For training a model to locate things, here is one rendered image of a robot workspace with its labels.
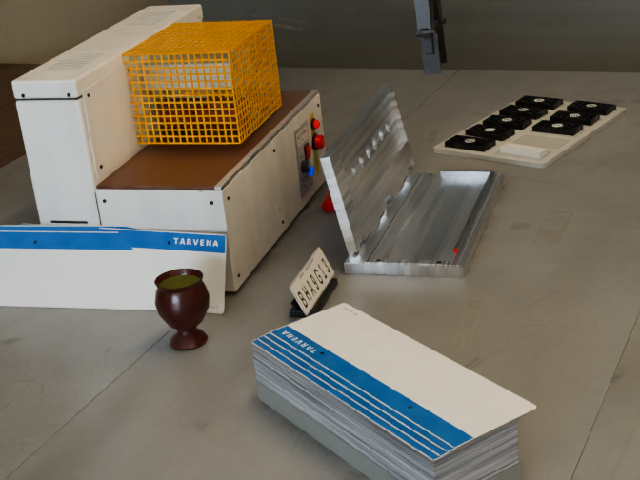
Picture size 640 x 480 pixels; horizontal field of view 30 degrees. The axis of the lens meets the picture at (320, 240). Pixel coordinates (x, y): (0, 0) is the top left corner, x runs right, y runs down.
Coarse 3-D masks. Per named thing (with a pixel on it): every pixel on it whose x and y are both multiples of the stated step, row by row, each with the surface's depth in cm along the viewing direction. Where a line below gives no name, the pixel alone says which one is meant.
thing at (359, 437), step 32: (256, 352) 165; (256, 384) 168; (288, 384) 159; (320, 384) 152; (288, 416) 162; (320, 416) 155; (352, 416) 147; (352, 448) 149; (384, 448) 143; (416, 448) 137; (480, 448) 138; (512, 448) 142
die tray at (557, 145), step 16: (496, 112) 277; (624, 112) 269; (528, 128) 264; (592, 128) 260; (496, 144) 256; (528, 144) 254; (544, 144) 253; (560, 144) 252; (576, 144) 253; (496, 160) 249; (512, 160) 247; (528, 160) 245; (544, 160) 244
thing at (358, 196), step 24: (384, 96) 229; (360, 120) 214; (384, 120) 231; (336, 144) 203; (360, 144) 216; (384, 144) 228; (408, 144) 239; (336, 168) 199; (360, 168) 214; (384, 168) 225; (336, 192) 199; (360, 192) 212; (384, 192) 220; (360, 216) 207; (360, 240) 208
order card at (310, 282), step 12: (312, 264) 197; (324, 264) 200; (300, 276) 192; (312, 276) 195; (324, 276) 199; (300, 288) 190; (312, 288) 194; (324, 288) 197; (300, 300) 189; (312, 300) 192
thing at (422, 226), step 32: (416, 192) 232; (448, 192) 230; (384, 224) 219; (416, 224) 217; (448, 224) 216; (480, 224) 213; (352, 256) 204; (384, 256) 205; (416, 256) 204; (448, 256) 202
